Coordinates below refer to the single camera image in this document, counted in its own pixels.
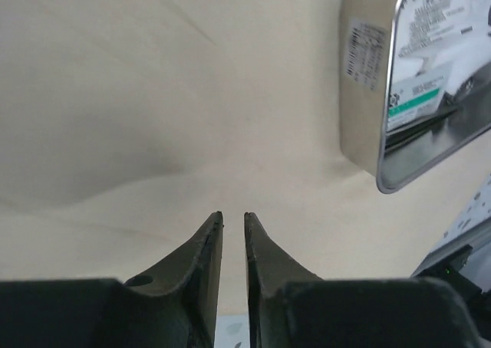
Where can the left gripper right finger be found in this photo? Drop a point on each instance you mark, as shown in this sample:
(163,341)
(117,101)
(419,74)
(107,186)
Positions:
(289,306)

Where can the beige cloth drape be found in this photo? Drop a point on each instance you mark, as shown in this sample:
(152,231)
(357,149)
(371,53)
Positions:
(126,123)

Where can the stainless steel tray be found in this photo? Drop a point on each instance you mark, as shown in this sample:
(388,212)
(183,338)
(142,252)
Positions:
(367,32)

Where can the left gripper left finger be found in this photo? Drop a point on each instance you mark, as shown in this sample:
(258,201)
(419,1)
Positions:
(171,304)

